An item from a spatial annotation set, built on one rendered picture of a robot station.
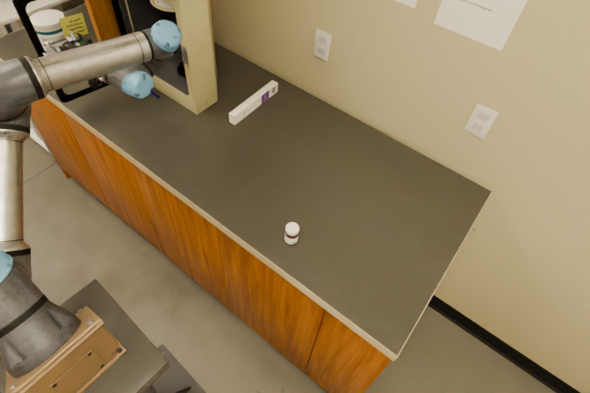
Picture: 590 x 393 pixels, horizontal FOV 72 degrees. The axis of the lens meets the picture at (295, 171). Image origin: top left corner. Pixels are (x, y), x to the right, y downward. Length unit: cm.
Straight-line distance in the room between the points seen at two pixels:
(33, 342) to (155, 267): 139
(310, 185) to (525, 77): 72
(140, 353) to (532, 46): 129
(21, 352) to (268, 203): 74
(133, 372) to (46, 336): 25
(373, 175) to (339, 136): 22
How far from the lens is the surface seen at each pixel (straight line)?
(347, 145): 154
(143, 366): 116
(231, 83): 177
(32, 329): 101
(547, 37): 130
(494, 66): 136
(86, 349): 105
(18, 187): 117
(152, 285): 230
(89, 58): 108
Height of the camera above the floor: 202
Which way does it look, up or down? 50 degrees down
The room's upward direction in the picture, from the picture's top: 6 degrees clockwise
